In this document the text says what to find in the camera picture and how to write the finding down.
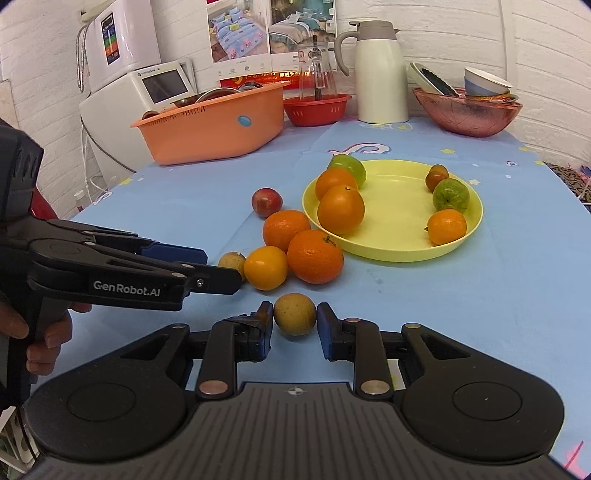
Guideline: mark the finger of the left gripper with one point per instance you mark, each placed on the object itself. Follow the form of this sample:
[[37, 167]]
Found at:
[[151, 279], [132, 243]]

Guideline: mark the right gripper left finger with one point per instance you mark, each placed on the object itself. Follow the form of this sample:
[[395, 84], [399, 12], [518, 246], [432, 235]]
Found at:
[[243, 338]]

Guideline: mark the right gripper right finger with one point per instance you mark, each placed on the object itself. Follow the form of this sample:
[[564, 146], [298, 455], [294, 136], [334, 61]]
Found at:
[[359, 342]]

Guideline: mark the brown kiwi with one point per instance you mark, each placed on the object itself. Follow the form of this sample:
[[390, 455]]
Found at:
[[233, 260], [295, 314]]

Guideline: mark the brown kiwi front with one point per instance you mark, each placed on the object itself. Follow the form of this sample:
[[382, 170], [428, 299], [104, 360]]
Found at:
[[295, 314]]

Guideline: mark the large orange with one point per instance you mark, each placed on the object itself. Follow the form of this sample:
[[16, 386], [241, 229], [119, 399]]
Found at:
[[314, 257]]

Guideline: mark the red plastic jug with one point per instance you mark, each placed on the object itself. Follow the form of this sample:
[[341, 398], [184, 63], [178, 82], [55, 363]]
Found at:
[[40, 208]]

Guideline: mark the yellow orange on table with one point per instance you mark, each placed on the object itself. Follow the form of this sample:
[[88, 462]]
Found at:
[[266, 268]]

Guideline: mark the orange on table rear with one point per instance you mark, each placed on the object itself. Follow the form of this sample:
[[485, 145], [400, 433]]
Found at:
[[281, 227]]

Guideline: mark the red apple on table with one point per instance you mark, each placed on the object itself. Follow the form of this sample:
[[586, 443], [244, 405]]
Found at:
[[266, 202]]

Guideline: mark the blue patterned tablecloth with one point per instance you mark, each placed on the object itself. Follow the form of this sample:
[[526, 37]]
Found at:
[[518, 289]]

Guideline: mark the white appliance with screen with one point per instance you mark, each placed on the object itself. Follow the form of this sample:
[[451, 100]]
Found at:
[[109, 114]]

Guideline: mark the orange front on plate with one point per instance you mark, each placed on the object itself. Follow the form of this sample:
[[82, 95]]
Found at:
[[341, 210]]

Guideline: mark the yellow plastic plate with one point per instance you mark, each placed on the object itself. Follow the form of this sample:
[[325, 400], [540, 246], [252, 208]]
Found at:
[[398, 206]]

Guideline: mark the small orange right on plate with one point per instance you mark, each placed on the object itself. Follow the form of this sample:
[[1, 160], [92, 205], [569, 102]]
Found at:
[[446, 226]]

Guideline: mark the orange rear on plate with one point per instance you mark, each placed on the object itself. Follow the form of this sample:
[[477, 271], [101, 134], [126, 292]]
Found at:
[[333, 177]]

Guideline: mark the orange plastic basin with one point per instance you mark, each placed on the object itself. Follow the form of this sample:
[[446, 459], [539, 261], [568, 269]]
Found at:
[[220, 128]]

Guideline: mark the green apple right on plate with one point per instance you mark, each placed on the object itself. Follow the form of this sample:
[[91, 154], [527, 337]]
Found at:
[[451, 194]]

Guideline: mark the green apple on plate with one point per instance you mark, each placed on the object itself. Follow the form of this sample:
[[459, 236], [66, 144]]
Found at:
[[353, 165], [451, 194]]

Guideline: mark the green apple left on plate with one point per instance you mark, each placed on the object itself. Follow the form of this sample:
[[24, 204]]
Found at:
[[353, 165]]

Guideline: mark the small dark red fruit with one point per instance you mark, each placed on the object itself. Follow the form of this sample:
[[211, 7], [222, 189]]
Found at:
[[436, 174]]

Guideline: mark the red plastic basket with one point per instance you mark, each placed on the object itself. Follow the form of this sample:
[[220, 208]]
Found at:
[[308, 112]]

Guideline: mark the white water purifier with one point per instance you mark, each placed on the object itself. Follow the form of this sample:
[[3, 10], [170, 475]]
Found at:
[[115, 38]]

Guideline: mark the clear glass bottles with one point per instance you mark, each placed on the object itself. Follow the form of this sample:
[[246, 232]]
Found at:
[[317, 81]]

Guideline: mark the pink glass bowl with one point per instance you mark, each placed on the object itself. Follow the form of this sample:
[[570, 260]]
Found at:
[[467, 116]]

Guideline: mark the white thermos jug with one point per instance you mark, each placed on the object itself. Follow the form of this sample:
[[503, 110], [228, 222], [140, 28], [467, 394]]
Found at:
[[380, 71]]

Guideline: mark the white dish in bowl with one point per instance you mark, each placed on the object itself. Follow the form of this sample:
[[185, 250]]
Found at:
[[429, 82]]

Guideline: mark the white blue ceramic bowl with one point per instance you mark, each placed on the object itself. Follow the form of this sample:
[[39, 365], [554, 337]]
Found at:
[[481, 83]]

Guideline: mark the bedding wall poster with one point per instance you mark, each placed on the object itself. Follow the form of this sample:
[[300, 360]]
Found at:
[[255, 41]]

